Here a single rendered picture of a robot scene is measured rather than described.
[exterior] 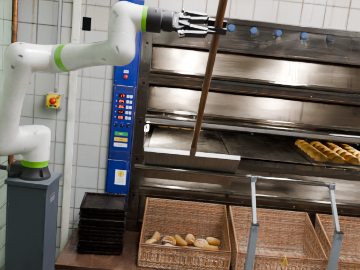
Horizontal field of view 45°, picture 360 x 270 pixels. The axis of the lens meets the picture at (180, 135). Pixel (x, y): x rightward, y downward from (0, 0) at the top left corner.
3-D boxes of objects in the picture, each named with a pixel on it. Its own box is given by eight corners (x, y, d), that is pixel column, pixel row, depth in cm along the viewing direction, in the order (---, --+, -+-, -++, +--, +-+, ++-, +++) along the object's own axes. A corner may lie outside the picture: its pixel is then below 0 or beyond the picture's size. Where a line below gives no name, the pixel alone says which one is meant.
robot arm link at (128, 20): (109, -6, 154) (112, 5, 165) (105, 29, 153) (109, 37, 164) (148, -1, 154) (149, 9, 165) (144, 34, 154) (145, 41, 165)
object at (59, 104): (48, 106, 288) (49, 91, 286) (63, 107, 288) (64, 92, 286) (45, 107, 280) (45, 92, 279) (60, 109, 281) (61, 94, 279)
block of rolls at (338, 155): (293, 144, 371) (294, 137, 370) (347, 149, 372) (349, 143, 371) (315, 162, 311) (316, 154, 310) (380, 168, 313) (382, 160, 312)
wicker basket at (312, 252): (223, 241, 305) (227, 204, 299) (301, 248, 307) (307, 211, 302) (233, 277, 257) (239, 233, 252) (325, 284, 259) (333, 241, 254)
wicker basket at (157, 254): (142, 233, 304) (145, 196, 298) (222, 241, 305) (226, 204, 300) (135, 267, 256) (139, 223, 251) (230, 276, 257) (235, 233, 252)
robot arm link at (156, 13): (145, 17, 152) (148, -1, 157) (145, 39, 163) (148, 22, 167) (163, 19, 153) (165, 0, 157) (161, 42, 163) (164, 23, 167)
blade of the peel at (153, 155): (240, 160, 246) (240, 156, 248) (144, 151, 245) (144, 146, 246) (229, 185, 277) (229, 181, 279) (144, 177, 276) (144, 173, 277)
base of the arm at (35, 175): (-11, 175, 201) (-11, 163, 200) (3, 167, 215) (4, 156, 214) (44, 182, 200) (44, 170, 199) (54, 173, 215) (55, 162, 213)
